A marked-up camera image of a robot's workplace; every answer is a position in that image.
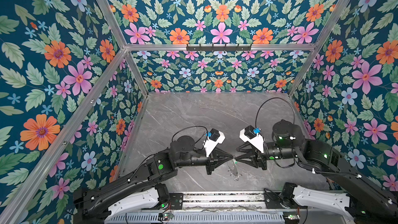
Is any black hook rail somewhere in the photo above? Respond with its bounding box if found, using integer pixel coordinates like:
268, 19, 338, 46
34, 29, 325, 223
186, 44, 252, 52

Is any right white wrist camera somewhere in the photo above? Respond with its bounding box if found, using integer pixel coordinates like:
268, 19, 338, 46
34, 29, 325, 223
239, 125, 265, 153

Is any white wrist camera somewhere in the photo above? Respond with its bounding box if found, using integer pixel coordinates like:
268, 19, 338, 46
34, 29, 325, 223
239, 125, 265, 153
204, 129, 226, 157

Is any keyring with coloured keys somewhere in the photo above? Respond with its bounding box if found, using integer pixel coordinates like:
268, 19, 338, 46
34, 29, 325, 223
227, 159, 241, 181

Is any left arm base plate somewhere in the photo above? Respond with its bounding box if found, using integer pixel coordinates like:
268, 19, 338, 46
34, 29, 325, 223
154, 192, 184, 210

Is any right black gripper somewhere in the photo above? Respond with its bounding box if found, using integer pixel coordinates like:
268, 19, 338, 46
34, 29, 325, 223
234, 140, 299, 171

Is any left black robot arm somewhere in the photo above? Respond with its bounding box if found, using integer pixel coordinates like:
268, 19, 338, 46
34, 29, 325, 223
73, 135, 234, 224

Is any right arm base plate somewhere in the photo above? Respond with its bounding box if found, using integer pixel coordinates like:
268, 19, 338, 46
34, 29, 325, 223
263, 183, 299, 209

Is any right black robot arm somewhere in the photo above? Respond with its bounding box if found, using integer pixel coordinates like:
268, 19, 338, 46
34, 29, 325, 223
236, 120, 398, 224

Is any left camera cable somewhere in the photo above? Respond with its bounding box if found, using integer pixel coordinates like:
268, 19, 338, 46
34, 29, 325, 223
171, 125, 209, 144

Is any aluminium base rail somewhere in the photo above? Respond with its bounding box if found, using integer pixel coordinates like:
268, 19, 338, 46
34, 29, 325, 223
102, 190, 343, 212

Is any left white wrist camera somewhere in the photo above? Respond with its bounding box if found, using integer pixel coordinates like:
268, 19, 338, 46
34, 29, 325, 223
204, 129, 226, 157

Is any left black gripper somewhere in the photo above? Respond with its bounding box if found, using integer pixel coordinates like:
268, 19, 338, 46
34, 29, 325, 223
177, 145, 237, 174

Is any camera cable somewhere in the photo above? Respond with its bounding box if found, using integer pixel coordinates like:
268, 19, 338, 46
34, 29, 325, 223
171, 125, 209, 144
254, 97, 296, 130

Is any right camera cable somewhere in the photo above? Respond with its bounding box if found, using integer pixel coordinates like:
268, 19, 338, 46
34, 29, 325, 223
254, 97, 296, 130

